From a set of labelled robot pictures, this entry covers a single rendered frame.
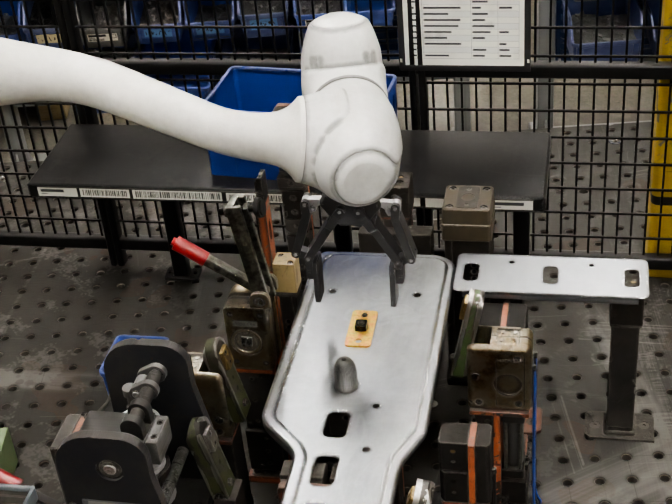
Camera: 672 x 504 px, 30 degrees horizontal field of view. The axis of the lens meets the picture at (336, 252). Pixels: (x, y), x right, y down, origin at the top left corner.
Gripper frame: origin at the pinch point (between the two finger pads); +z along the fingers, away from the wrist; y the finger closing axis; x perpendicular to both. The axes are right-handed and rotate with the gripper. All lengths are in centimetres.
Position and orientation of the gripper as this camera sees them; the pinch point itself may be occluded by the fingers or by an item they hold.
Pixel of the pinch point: (356, 287)
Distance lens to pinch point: 178.9
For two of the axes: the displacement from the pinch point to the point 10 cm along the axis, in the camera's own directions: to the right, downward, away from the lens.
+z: 0.6, 8.2, 5.7
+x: 1.8, -5.7, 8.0
